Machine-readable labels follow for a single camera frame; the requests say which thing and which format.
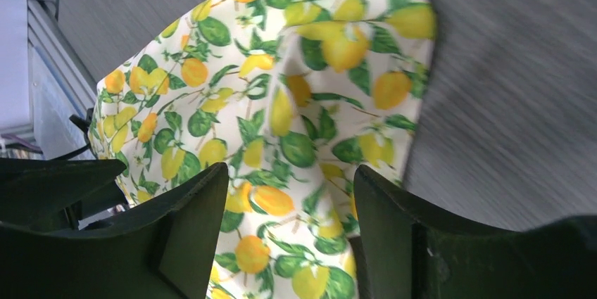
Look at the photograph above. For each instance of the lemon print skirt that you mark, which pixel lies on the lemon print skirt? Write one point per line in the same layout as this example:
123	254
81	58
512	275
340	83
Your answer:
293	95

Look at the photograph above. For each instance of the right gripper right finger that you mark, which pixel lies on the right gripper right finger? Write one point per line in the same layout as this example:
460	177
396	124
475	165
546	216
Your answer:
411	248

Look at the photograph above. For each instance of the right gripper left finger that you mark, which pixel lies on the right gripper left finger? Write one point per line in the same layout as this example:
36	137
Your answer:
162	248

